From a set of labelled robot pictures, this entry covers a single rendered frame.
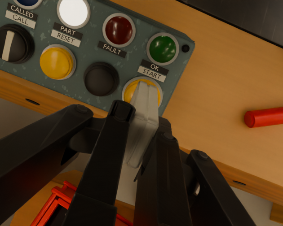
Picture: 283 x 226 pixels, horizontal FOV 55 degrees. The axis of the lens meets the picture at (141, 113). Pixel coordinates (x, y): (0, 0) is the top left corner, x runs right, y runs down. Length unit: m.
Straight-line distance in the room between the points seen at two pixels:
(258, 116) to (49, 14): 0.20
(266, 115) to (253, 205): 1.09
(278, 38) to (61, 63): 0.22
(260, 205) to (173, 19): 1.16
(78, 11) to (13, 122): 1.00
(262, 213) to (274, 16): 1.12
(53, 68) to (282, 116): 0.20
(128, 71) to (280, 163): 0.17
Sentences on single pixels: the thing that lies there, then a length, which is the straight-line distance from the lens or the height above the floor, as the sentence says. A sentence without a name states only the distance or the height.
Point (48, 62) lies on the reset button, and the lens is 0.21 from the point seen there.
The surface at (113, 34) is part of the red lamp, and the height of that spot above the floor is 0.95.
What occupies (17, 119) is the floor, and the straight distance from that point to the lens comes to 1.19.
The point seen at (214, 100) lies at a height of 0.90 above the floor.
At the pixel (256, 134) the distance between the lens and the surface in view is 0.28.
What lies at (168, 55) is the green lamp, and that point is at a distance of 0.21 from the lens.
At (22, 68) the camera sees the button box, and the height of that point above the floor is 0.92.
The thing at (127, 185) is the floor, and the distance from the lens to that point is 1.15.
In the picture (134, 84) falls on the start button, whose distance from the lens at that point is 0.21.
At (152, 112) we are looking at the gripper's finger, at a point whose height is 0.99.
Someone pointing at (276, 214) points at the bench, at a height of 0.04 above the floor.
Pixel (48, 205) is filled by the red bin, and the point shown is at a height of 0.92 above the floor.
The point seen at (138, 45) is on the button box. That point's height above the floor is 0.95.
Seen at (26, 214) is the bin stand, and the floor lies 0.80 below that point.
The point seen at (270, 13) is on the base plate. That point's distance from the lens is 0.34.
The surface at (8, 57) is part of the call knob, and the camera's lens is 0.23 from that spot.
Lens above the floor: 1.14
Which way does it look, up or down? 75 degrees down
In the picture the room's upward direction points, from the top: 44 degrees clockwise
